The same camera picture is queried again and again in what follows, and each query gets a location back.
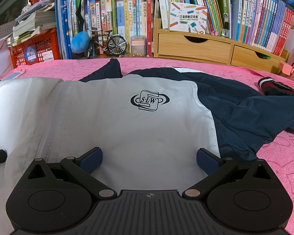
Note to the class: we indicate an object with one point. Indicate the stack of papers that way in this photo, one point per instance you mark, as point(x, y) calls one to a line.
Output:
point(31, 22)

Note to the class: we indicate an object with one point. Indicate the pink clear jar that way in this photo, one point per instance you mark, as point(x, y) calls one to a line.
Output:
point(138, 46)

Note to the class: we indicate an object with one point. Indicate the white label printer box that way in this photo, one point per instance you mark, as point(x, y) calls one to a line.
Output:
point(188, 18)

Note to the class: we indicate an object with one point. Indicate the row of thin blue books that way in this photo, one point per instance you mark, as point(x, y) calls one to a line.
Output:
point(63, 24)

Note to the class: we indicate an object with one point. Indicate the blue plush ball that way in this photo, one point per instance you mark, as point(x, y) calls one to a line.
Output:
point(80, 42)

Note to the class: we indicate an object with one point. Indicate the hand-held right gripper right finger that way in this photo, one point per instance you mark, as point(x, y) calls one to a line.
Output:
point(207, 162)

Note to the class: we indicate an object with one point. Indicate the white and navy jacket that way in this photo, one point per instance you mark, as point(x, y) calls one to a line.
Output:
point(127, 127)

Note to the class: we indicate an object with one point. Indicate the dark screen with white frame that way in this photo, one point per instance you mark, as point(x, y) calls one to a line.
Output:
point(9, 5)

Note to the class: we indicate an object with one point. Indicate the light blue tablet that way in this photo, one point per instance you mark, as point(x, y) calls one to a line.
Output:
point(12, 76)

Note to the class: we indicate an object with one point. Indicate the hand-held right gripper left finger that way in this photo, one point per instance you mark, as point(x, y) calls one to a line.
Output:
point(91, 161)

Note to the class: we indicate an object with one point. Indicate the wooden drawer organiser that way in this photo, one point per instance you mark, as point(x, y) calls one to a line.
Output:
point(198, 46)

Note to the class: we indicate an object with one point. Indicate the black model bicycle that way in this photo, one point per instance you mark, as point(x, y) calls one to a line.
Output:
point(116, 44)

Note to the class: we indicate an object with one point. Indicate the red plastic crate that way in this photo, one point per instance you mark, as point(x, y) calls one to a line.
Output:
point(46, 46)

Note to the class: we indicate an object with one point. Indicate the pink blanket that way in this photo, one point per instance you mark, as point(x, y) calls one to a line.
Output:
point(284, 166)

